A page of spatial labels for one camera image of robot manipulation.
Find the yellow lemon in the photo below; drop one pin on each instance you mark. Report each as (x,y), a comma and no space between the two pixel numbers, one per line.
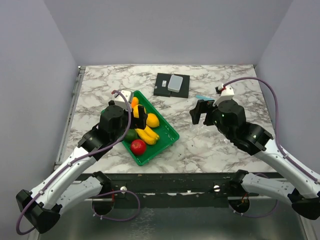
(152,120)

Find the black flat box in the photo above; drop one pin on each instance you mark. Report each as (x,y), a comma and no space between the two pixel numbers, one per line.
(162,80)

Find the green plastic tray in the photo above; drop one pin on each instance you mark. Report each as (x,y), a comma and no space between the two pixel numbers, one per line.
(167,134)

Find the yellow peach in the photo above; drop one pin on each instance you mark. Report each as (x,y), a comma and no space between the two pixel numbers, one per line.
(136,110)

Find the yellow banana bunch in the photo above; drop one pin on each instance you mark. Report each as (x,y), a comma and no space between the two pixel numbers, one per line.
(147,135)

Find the orange fruit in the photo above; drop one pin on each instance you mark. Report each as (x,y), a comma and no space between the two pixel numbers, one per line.
(134,102)

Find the green lime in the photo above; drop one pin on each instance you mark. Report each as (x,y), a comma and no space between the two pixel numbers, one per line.
(130,136)

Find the red apple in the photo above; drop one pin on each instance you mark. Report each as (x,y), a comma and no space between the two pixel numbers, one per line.
(138,147)

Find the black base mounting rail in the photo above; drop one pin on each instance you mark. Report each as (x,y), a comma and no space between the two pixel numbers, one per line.
(167,190)

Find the grey translucent small case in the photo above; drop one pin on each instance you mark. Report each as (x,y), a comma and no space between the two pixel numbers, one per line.
(175,83)

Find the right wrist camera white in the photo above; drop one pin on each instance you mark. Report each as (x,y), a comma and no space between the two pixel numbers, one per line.
(225,93)

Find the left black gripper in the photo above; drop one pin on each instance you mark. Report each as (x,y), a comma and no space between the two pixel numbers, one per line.
(140,123)

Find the clear zip top bag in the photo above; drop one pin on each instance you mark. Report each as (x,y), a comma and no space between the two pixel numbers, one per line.
(205,128)

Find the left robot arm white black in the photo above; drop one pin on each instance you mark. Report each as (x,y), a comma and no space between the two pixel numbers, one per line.
(43,205)

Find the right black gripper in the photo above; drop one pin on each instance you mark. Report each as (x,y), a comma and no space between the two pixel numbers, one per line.
(202,106)

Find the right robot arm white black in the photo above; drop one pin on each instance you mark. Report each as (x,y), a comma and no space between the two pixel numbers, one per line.
(300,190)

